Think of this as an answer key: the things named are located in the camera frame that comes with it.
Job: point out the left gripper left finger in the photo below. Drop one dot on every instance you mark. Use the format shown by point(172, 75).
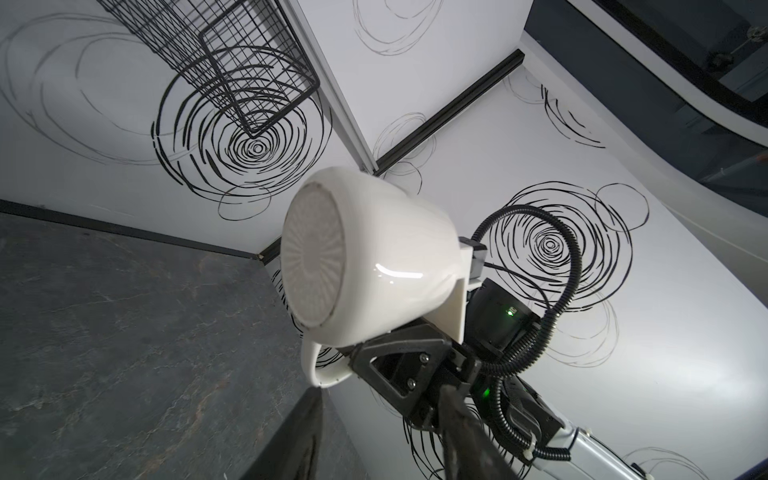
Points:
point(292, 452)

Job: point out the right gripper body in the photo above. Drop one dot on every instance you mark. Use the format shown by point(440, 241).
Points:
point(409, 365)

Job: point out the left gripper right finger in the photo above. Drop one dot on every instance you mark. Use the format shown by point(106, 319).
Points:
point(468, 451)

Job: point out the large white mug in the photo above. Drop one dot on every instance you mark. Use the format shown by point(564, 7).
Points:
point(360, 258)

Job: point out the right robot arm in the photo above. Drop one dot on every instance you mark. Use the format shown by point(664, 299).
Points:
point(524, 428)

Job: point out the black wire basket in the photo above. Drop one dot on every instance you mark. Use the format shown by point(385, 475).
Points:
point(243, 56)

